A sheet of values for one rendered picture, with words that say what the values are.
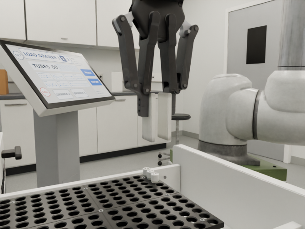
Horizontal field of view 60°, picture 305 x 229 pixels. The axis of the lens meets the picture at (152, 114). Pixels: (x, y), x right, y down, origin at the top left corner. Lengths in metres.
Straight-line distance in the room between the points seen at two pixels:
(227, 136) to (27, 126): 2.73
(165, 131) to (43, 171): 0.93
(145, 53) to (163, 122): 0.10
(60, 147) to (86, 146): 2.32
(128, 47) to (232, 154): 0.56
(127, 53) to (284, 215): 0.28
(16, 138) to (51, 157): 2.10
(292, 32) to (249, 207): 0.53
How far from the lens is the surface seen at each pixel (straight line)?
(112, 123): 3.61
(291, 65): 0.81
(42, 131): 1.22
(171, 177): 0.51
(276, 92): 0.79
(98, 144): 3.57
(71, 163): 1.28
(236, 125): 0.81
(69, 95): 1.09
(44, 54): 1.21
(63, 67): 1.24
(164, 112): 0.39
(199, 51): 4.87
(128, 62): 0.36
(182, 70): 0.40
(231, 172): 0.41
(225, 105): 0.81
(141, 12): 0.38
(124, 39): 0.36
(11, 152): 0.61
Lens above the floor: 1.05
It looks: 7 degrees down
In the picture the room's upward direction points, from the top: straight up
